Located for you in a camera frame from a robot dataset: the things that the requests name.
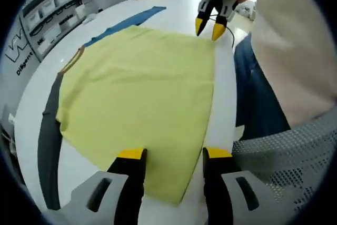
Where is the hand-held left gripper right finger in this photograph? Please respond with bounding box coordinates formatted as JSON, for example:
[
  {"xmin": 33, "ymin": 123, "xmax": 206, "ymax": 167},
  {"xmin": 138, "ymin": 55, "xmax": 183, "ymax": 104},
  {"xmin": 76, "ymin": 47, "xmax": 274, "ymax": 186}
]
[{"xmin": 202, "ymin": 146, "xmax": 284, "ymax": 225}]

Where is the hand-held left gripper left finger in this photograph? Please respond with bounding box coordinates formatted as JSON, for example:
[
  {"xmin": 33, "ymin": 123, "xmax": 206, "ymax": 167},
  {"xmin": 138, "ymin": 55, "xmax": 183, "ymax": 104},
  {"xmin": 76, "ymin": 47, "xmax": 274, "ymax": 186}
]
[{"xmin": 59, "ymin": 147, "xmax": 148, "ymax": 225}]

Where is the yellow blue black garment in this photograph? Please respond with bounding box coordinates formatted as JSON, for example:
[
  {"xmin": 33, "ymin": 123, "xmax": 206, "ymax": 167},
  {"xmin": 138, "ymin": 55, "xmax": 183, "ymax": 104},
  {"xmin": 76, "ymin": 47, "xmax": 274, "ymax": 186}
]
[{"xmin": 38, "ymin": 5, "xmax": 216, "ymax": 209}]

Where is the grey mesh office chair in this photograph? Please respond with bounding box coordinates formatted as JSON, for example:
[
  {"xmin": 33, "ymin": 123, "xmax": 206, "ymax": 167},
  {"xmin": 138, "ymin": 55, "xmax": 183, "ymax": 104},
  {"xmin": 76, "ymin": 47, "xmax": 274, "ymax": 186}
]
[{"xmin": 231, "ymin": 109, "xmax": 337, "ymax": 218}]

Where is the person's white shirt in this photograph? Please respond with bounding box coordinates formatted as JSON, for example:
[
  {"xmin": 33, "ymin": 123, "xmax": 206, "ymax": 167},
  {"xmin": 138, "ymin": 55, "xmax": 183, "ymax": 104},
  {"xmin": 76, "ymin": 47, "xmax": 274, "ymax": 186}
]
[{"xmin": 250, "ymin": 0, "xmax": 337, "ymax": 128}]

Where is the person's blue jeans leg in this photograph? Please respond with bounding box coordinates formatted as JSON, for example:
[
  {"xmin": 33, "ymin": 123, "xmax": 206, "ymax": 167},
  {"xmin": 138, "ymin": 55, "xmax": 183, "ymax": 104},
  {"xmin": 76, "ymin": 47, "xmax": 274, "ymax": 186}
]
[{"xmin": 233, "ymin": 32, "xmax": 292, "ymax": 141}]

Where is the small white cloth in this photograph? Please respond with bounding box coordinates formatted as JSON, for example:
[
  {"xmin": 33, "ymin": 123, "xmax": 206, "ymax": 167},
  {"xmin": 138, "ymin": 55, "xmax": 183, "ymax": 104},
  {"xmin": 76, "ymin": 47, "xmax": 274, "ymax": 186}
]
[{"xmin": 83, "ymin": 13, "xmax": 97, "ymax": 24}]

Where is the grey metal shelf rack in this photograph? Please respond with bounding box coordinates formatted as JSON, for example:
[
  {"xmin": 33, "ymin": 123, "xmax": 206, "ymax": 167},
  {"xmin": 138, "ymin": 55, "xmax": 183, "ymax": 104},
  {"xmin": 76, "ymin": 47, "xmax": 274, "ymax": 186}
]
[{"xmin": 19, "ymin": 0, "xmax": 93, "ymax": 62}]

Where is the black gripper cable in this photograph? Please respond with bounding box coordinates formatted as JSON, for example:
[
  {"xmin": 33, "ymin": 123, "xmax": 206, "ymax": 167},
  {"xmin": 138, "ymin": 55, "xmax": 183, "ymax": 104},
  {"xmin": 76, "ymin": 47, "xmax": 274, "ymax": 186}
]
[{"xmin": 209, "ymin": 11, "xmax": 235, "ymax": 48}]

